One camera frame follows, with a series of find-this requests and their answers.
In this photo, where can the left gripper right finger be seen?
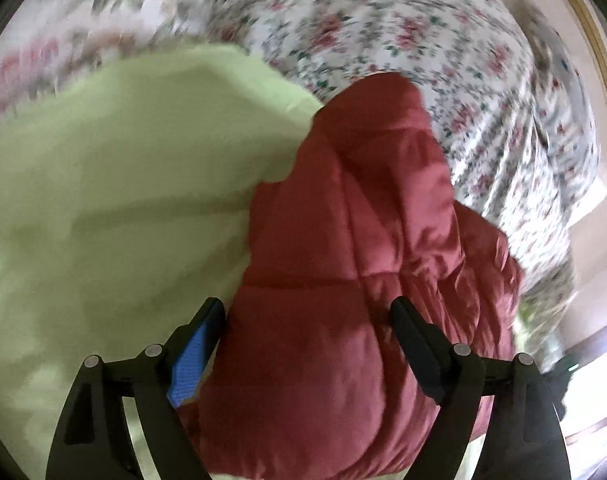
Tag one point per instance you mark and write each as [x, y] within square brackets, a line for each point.
[524, 438]

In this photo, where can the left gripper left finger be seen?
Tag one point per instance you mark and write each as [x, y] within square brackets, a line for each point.
[91, 440]

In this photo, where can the red puffer jacket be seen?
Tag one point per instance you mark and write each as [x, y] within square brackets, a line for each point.
[308, 381]

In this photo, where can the light green bed sheet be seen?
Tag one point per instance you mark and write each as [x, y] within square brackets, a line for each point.
[124, 205]

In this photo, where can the rose pattern white quilt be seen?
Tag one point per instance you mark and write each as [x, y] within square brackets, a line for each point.
[508, 108]

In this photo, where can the large floral blanket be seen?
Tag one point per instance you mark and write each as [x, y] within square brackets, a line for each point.
[46, 43]

